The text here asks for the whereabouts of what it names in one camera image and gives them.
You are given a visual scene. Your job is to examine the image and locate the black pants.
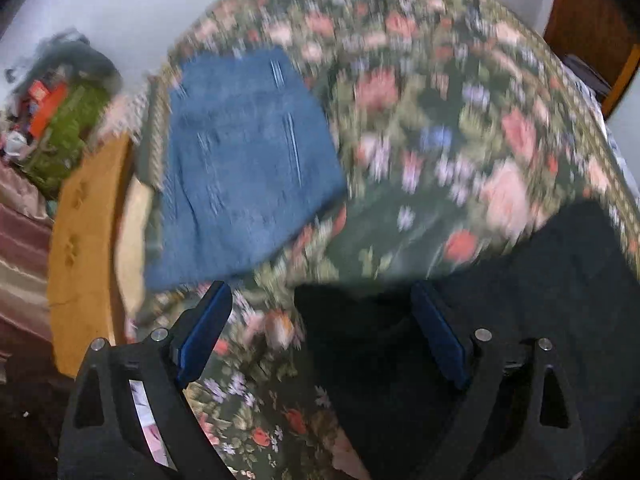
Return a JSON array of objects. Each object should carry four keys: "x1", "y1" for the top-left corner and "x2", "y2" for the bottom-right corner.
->
[{"x1": 294, "y1": 200, "x2": 639, "y2": 479}]

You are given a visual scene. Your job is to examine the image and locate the wooden lap desk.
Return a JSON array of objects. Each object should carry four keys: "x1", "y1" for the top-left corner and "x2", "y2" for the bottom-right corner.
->
[{"x1": 47, "y1": 136, "x2": 132, "y2": 377}]

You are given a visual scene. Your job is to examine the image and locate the pink striped curtain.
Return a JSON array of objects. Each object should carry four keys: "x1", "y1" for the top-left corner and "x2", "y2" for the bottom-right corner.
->
[{"x1": 1, "y1": 165, "x2": 52, "y2": 361}]

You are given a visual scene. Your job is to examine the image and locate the folded blue jeans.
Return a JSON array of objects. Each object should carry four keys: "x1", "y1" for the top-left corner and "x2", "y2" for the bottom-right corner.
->
[{"x1": 144, "y1": 48, "x2": 346, "y2": 292}]

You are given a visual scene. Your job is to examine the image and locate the floral green bed quilt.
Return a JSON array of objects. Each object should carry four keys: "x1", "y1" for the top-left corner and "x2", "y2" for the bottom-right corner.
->
[{"x1": 136, "y1": 0, "x2": 639, "y2": 479}]

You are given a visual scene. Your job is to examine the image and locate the striped pink blanket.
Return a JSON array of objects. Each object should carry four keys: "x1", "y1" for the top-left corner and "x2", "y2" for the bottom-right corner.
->
[{"x1": 96, "y1": 76, "x2": 156, "y2": 138}]

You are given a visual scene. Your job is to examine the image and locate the green patterned storage box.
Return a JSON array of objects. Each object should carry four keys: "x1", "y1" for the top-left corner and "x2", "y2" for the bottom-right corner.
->
[{"x1": 20, "y1": 82, "x2": 111, "y2": 200}]

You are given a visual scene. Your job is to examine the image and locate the orange red box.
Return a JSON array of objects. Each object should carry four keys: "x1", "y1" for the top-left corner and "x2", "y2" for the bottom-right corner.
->
[{"x1": 27, "y1": 79, "x2": 68, "y2": 139}]

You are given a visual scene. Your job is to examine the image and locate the grey bag on floor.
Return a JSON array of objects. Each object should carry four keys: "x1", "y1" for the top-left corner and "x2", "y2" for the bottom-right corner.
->
[{"x1": 562, "y1": 54, "x2": 611, "y2": 103}]

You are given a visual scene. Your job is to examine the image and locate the brown wooden door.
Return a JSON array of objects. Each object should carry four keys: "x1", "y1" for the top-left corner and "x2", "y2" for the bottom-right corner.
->
[{"x1": 544, "y1": 0, "x2": 639, "y2": 118}]

